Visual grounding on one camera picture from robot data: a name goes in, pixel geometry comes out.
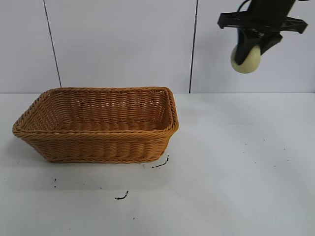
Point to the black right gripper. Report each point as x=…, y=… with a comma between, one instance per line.
x=268, y=9

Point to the pale yellow egg yolk pastry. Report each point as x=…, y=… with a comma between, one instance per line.
x=246, y=68

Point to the brown woven wicker basket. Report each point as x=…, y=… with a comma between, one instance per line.
x=103, y=147

